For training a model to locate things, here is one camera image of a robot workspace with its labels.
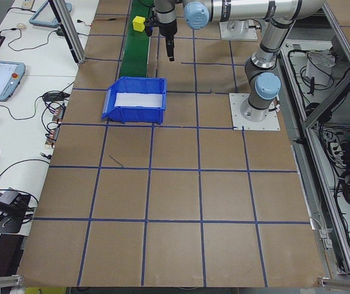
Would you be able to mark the blue plastic storage bin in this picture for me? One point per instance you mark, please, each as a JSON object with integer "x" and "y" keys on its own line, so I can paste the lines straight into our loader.
{"x": 138, "y": 115}

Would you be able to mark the dark grey adapter box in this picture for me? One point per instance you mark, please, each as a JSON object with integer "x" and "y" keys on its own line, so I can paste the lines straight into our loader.
{"x": 10, "y": 197}

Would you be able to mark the light blue teach pendant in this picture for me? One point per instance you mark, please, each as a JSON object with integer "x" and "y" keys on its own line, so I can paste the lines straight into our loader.
{"x": 50, "y": 13}
{"x": 1, "y": 81}

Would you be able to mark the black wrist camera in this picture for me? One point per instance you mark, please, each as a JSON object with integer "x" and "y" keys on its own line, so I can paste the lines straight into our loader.
{"x": 149, "y": 26}

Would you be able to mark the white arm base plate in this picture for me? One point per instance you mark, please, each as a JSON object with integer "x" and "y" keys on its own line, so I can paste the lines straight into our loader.
{"x": 239, "y": 36}
{"x": 239, "y": 122}

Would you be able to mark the V-shaped metal bar frame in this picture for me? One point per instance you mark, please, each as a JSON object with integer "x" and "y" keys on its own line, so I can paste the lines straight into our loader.
{"x": 335, "y": 93}

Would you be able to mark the aluminium extrusion post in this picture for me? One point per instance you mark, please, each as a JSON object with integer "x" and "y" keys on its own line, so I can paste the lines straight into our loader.
{"x": 70, "y": 36}

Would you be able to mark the yellow foam block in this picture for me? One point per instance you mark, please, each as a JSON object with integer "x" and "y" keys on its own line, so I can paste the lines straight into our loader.
{"x": 138, "y": 24}

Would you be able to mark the white power strip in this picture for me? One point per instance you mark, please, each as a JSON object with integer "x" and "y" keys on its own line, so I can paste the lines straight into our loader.
{"x": 335, "y": 150}

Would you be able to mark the green conveyor belt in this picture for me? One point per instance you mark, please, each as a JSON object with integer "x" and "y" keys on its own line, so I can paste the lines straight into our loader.
{"x": 135, "y": 55}

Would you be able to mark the white grey box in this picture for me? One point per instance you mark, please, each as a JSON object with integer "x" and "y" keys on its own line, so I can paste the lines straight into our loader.
{"x": 317, "y": 69}

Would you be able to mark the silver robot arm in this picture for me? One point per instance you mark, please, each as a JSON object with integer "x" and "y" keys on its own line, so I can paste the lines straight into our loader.
{"x": 269, "y": 46}

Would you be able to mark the aluminium extrusion bar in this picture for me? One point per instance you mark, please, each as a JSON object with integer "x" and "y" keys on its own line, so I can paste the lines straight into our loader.
{"x": 0, "y": 281}
{"x": 346, "y": 281}

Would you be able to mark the black power adapter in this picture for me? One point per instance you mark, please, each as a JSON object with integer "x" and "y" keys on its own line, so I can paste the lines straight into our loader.
{"x": 54, "y": 96}

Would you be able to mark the small circuit board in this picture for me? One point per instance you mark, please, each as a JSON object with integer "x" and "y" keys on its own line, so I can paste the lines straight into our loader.
{"x": 51, "y": 137}
{"x": 59, "y": 114}

